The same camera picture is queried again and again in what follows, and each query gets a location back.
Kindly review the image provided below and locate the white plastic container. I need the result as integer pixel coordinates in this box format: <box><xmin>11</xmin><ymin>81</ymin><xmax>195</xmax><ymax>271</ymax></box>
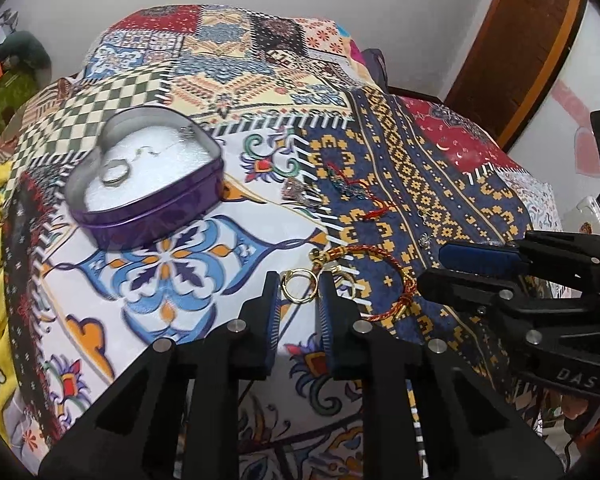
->
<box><xmin>561</xmin><ymin>194</ymin><xmax>600</xmax><ymax>237</ymax></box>

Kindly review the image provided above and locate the thin silver chain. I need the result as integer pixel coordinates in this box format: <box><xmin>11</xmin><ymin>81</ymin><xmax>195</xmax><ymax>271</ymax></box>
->
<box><xmin>129</xmin><ymin>127</ymin><xmax>197</xmax><ymax>162</ymax></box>

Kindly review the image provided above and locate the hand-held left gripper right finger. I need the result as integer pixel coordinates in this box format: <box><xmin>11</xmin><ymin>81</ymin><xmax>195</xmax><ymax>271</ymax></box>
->
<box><xmin>317</xmin><ymin>271</ymin><xmax>566</xmax><ymax>480</ymax></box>

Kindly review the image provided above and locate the gold ring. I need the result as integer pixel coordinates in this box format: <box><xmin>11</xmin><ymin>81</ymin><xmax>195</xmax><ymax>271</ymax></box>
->
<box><xmin>281</xmin><ymin>268</ymin><xmax>317</xmax><ymax>304</ymax></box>

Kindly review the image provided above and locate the purple heart-shaped tin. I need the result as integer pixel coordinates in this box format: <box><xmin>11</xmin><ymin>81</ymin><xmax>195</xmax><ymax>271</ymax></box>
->
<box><xmin>63</xmin><ymin>106</ymin><xmax>226</xmax><ymax>250</ymax></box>

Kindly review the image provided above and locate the pink wall sticker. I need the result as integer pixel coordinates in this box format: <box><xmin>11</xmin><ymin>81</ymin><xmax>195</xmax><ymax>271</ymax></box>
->
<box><xmin>550</xmin><ymin>79</ymin><xmax>600</xmax><ymax>172</ymax></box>

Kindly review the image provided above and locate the silver ring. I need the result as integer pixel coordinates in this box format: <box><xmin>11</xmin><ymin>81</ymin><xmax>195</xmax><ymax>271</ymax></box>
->
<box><xmin>101</xmin><ymin>158</ymin><xmax>130</xmax><ymax>186</ymax></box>

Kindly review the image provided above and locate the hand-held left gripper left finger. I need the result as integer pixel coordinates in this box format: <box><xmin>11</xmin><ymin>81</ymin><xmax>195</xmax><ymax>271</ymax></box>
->
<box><xmin>39</xmin><ymin>271</ymin><xmax>283</xmax><ymax>480</ymax></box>

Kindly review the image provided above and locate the red braided bracelet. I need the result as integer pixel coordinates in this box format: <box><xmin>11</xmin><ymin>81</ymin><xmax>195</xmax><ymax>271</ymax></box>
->
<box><xmin>309</xmin><ymin>243</ymin><xmax>419</xmax><ymax>322</ymax></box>

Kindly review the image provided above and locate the silver tassel earring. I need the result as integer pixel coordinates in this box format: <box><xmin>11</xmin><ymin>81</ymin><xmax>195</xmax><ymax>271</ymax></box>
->
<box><xmin>280</xmin><ymin>177</ymin><xmax>332</xmax><ymax>212</ymax></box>

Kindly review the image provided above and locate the small gold hoop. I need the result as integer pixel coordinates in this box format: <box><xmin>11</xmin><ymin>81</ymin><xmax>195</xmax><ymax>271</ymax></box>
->
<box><xmin>334</xmin><ymin>269</ymin><xmax>363</xmax><ymax>298</ymax></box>

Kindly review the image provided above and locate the green cloth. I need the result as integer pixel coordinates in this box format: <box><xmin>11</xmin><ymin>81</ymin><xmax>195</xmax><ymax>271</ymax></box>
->
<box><xmin>0</xmin><ymin>30</ymin><xmax>54</xmax><ymax>157</ymax></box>

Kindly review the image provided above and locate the purple bag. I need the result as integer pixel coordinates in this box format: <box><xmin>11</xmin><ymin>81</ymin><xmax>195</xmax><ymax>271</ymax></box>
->
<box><xmin>361</xmin><ymin>48</ymin><xmax>392</xmax><ymax>92</ymax></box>

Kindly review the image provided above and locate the red thread charm bracelet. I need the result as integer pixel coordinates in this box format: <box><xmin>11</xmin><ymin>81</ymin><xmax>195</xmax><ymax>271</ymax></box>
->
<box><xmin>324</xmin><ymin>160</ymin><xmax>397</xmax><ymax>224</ymax></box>

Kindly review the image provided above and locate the colourful patchwork blanket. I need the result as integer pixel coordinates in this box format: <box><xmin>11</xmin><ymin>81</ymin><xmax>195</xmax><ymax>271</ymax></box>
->
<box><xmin>0</xmin><ymin>4</ymin><xmax>563</xmax><ymax>480</ymax></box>

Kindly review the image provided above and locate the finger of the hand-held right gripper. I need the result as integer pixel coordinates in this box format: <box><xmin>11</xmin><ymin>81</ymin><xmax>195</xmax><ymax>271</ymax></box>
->
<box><xmin>415</xmin><ymin>266</ymin><xmax>600</xmax><ymax>367</ymax></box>
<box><xmin>438</xmin><ymin>230</ymin><xmax>600</xmax><ymax>282</ymax></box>

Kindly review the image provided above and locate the small silver pendant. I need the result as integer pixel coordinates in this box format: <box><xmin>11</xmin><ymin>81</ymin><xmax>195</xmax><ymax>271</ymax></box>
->
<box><xmin>417</xmin><ymin>210</ymin><xmax>432</xmax><ymax>251</ymax></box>

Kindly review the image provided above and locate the brown wooden door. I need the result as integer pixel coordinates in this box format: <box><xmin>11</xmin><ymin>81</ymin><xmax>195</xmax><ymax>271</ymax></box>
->
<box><xmin>442</xmin><ymin>0</ymin><xmax>589</xmax><ymax>152</ymax></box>

